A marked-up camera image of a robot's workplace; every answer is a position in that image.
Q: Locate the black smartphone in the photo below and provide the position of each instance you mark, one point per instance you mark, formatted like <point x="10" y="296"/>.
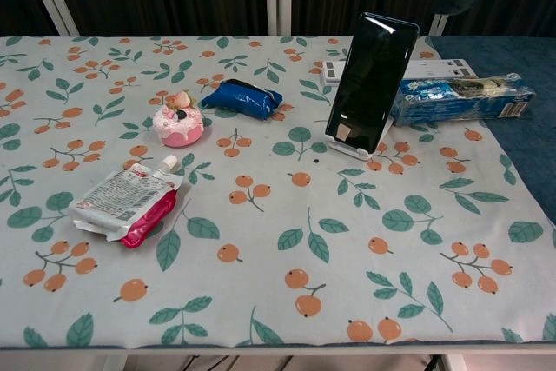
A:
<point x="371" y="84"/>

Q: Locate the white folding phone stand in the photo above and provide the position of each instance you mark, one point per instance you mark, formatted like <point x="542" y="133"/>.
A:
<point x="384" y="134"/>

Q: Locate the dark blue table cloth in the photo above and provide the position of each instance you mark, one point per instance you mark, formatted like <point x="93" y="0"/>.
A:
<point x="499" y="51"/>

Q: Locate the white power strip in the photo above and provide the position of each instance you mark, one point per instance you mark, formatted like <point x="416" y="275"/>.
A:
<point x="434" y="69"/>

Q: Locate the blue cookie box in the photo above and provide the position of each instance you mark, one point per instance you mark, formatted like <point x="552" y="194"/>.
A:
<point x="460" y="104"/>

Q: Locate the blue snack packet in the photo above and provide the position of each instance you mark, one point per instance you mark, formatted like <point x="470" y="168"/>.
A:
<point x="241" y="99"/>

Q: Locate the floral leaf and berry tablecloth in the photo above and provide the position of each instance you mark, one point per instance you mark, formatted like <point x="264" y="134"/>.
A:
<point x="278" y="214"/>

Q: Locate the pink toy cake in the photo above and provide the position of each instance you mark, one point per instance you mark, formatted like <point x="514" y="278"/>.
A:
<point x="178" y="125"/>

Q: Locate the white and pink drink pouch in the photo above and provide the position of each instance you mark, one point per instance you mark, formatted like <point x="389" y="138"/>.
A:
<point x="121" y="199"/>

